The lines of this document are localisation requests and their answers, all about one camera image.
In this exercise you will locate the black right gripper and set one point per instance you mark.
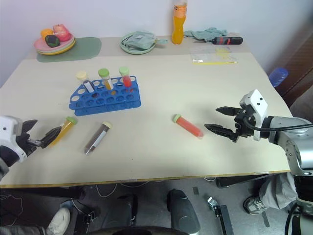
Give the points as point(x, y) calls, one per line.
point(244, 128)

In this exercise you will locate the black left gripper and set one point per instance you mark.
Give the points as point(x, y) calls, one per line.
point(23, 143)

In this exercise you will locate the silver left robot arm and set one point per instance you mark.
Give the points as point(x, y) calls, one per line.
point(3, 161)

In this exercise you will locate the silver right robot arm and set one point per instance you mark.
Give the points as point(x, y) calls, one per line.
point(296, 144)

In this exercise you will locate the blue plastic test tube rack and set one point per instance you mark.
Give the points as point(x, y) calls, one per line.
point(102, 100)

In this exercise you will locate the black table crossbar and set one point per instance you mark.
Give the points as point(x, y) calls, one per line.
point(239, 181)

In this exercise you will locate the clear yellow zip bag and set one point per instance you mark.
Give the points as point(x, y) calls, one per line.
point(210, 56)

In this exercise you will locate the blue ribbed container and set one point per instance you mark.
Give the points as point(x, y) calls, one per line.
point(278, 76)

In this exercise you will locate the black red hand tool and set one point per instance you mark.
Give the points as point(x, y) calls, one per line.
point(227, 40)

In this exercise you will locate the yellow plate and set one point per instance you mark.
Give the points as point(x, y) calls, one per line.
point(56, 52)

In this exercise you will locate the pink plate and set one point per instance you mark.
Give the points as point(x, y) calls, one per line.
point(39, 45)

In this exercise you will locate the teal cloth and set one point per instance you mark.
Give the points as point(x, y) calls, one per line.
point(205, 34)

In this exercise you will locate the brown wooden furniture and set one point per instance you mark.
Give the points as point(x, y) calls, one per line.
point(299, 73)

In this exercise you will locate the grey trouser leg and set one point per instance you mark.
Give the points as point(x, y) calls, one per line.
point(278, 191)

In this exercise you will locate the grey white sneaker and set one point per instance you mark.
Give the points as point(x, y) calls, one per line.
point(254, 206)

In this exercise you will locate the dark green toy fruit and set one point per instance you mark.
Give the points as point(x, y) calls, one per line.
point(52, 40)

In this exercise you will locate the white shoe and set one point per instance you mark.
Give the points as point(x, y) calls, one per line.
point(60, 220)

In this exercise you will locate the green placemat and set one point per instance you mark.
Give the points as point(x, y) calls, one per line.
point(85, 50)

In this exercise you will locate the orange toy fruit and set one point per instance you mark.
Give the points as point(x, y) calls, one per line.
point(46, 33)

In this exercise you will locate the dark rounded shape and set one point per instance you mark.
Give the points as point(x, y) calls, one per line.
point(182, 213)

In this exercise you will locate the red toy fruit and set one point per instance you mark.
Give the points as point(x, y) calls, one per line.
point(60, 31)

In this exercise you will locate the orange drink bottle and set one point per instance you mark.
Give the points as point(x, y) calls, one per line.
point(178, 27)

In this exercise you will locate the light green plate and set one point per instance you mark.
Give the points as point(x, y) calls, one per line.
point(137, 51)

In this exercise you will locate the light green folded pouch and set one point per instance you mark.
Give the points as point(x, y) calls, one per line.
point(140, 40)

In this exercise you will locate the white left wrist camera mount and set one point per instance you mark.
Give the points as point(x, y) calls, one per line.
point(8, 127)

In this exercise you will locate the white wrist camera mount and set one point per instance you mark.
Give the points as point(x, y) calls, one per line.
point(8, 127)
point(259, 107)

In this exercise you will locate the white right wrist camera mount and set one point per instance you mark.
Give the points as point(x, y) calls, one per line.
point(259, 107)

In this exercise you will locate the black metal bracket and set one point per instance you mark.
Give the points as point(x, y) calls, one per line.
point(223, 218)

